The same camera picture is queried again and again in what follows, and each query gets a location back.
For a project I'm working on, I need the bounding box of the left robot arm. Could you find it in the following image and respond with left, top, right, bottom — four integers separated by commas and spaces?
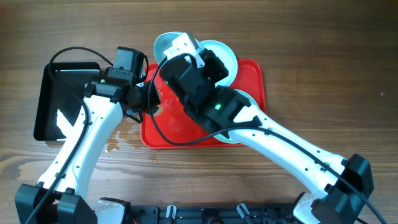
15, 78, 160, 223

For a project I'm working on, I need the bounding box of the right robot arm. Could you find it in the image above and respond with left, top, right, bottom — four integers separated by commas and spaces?
159, 50, 374, 223

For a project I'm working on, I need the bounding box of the white plate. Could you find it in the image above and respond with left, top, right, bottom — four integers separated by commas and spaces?
154, 32, 183, 63
200, 40, 238, 86
214, 89, 258, 144

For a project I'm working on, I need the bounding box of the green and yellow sponge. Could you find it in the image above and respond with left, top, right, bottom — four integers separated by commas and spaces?
151, 105, 164, 116

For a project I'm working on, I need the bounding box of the black rectangular water tub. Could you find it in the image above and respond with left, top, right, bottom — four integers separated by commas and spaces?
33, 62, 100, 141

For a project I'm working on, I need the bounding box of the red plastic tray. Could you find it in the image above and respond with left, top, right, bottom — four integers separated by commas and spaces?
141, 59, 267, 149

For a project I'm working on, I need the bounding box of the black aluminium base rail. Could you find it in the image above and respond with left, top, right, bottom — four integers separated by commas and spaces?
120, 203, 300, 224

